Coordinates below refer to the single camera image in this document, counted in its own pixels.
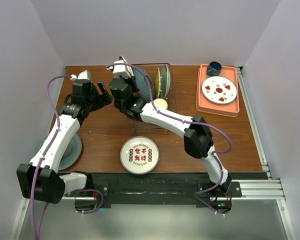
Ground dark blue plate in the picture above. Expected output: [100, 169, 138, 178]
[133, 69, 155, 102]

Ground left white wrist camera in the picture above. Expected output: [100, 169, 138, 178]
[70, 70, 92, 81]

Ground cream ceramic mug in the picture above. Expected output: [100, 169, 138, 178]
[153, 98, 168, 110]

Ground yellow green ribbed plate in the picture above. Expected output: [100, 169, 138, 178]
[155, 68, 162, 99]

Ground grey green plate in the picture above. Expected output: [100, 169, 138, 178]
[58, 133, 83, 171]

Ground watermelon pattern plate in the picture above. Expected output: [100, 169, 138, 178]
[201, 76, 238, 105]

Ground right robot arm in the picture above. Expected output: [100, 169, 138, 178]
[109, 77, 232, 197]

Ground salmon pink tray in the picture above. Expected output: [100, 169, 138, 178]
[196, 64, 240, 117]

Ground purple cable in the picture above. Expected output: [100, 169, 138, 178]
[106, 62, 233, 187]
[29, 74, 77, 240]

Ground dark blue mug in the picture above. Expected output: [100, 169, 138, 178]
[206, 61, 222, 77]

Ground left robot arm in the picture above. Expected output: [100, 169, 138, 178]
[16, 79, 113, 204]

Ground aluminium frame rail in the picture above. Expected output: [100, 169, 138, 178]
[8, 174, 297, 240]

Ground black wire dish rack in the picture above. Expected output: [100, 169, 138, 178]
[127, 63, 177, 134]

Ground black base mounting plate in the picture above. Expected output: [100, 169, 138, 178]
[66, 172, 242, 213]

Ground white plate red chinese characters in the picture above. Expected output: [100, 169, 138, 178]
[119, 136, 161, 175]

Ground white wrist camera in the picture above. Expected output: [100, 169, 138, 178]
[112, 55, 134, 79]
[70, 70, 92, 81]

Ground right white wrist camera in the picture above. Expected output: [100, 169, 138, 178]
[112, 55, 134, 79]

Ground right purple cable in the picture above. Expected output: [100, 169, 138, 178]
[106, 62, 233, 187]

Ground mint green flower plate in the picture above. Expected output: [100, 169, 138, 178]
[161, 64, 171, 99]

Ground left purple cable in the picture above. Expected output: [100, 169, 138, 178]
[29, 74, 77, 240]

